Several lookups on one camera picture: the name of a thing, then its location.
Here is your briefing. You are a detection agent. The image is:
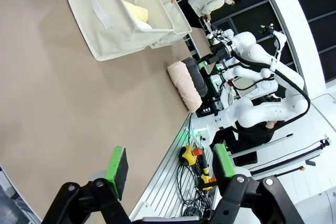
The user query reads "black cable bundle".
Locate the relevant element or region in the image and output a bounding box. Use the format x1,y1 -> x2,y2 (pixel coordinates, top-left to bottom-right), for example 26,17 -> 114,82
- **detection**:
175,163 -> 212,220

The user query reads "aluminium table frame rail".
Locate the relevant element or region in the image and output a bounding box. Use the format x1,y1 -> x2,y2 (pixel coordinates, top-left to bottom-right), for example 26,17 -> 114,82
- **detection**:
129,113 -> 219,221

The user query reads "white towel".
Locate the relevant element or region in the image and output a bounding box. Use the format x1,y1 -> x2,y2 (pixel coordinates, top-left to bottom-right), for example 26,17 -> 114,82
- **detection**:
135,20 -> 153,31

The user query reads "yellow black hand controller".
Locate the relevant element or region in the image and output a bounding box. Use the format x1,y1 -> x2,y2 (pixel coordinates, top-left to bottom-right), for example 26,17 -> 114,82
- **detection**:
199,175 -> 218,193

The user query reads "person in white hoodie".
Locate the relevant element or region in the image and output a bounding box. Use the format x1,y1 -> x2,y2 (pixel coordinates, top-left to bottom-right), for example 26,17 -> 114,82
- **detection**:
187,0 -> 236,22

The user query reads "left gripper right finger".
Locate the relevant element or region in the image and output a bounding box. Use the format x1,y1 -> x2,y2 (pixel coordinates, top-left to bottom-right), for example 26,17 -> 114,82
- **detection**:
209,143 -> 306,224

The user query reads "grey pole with black tip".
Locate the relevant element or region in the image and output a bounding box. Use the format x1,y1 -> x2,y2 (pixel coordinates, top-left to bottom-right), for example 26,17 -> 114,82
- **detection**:
230,133 -> 294,158

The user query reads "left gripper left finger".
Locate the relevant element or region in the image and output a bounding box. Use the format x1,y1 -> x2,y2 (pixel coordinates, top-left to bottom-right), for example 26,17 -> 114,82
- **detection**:
43,145 -> 132,224

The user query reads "yellow towel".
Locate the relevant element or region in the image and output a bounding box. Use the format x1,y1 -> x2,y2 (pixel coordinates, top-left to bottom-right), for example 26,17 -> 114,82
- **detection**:
122,0 -> 150,23

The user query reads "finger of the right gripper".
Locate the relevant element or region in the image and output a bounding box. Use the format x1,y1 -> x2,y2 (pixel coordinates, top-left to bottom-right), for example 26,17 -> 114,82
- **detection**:
198,55 -> 222,68

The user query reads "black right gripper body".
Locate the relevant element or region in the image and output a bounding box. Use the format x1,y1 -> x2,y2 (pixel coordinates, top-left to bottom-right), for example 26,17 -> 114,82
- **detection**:
209,43 -> 234,59

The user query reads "beige fabric basket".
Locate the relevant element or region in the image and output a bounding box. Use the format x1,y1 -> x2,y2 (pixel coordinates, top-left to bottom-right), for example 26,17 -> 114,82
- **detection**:
149,0 -> 193,49
66,0 -> 176,62

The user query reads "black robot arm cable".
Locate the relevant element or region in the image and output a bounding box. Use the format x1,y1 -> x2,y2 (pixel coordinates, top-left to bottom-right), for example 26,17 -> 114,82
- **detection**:
230,50 -> 311,130

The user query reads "seated person in black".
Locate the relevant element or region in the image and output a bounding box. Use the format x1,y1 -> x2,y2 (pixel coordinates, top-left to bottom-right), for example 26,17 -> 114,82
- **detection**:
214,120 -> 276,154

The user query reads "grey rolled towel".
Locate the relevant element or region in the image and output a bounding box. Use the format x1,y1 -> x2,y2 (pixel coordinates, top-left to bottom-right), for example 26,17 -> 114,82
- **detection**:
183,57 -> 208,98

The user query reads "yellow red emergency stop button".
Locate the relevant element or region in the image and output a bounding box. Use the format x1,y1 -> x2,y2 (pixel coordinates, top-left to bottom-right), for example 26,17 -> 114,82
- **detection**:
178,144 -> 203,167

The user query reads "cream pink rolled towel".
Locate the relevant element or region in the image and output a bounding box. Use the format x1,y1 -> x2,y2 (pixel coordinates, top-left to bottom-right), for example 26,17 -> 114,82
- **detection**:
167,60 -> 203,112

